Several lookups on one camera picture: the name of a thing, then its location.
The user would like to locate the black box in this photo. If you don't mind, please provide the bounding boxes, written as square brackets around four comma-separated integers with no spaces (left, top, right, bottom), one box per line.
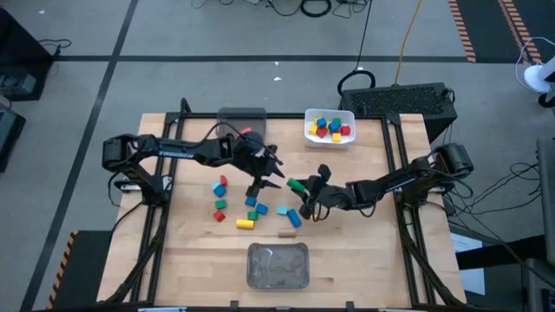
[0,102,27,173]

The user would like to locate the white plastic bin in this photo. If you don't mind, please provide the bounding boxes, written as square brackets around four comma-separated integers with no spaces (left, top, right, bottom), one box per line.
[304,107,356,150]

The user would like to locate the grey panel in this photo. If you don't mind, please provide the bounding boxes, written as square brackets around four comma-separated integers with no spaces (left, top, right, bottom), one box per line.
[536,137,555,266]

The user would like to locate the black mat orange striped edges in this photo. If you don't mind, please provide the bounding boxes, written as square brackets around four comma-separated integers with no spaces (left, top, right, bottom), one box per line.
[447,0,544,65]

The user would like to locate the blue cylinder block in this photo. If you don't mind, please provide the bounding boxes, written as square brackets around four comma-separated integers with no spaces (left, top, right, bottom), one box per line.
[285,208,304,229]

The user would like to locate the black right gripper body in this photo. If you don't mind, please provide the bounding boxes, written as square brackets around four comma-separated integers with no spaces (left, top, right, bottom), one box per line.
[305,177,353,216]

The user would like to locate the green cylinder block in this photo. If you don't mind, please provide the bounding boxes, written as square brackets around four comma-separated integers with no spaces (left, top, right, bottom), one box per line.
[285,177,307,194]

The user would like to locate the black floor beam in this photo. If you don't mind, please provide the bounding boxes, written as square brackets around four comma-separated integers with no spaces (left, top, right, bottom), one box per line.
[454,235,548,270]

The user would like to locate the dark grey plastic tray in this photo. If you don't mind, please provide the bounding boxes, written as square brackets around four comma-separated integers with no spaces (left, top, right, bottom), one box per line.
[215,107,268,146]

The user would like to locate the white paper sheet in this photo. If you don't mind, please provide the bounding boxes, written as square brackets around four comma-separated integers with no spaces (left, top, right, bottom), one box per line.
[449,232,486,296]

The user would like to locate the black keyboard case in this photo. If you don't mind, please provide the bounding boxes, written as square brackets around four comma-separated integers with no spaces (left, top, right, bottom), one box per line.
[337,81,460,143]

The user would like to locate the grey equipment base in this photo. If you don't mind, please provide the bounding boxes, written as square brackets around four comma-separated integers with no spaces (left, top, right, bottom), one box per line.
[521,257,555,312]

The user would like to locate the long yellow floor cable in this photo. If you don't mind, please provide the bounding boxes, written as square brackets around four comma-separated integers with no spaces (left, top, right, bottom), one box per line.
[393,0,424,86]

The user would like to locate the black cable with coil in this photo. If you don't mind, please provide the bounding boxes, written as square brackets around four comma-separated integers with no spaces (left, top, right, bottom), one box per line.
[336,0,377,98]

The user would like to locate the black mat yellow striped edge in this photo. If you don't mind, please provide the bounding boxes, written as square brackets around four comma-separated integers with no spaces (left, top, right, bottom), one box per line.
[45,229,114,311]

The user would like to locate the black metal table frame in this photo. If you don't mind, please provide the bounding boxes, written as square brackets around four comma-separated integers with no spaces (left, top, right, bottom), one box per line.
[97,97,467,307]

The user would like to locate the white round stand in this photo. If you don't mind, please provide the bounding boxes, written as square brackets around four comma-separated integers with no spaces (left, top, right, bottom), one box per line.
[522,55,555,94]

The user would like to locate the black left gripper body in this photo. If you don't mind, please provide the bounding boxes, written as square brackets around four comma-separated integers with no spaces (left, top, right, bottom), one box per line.
[225,132,283,179]

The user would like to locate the black cabinet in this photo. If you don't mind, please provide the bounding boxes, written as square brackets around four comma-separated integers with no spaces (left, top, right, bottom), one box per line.
[0,6,56,103]

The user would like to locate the grey box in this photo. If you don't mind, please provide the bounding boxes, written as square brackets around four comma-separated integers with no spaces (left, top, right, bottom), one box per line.
[0,72,38,97]

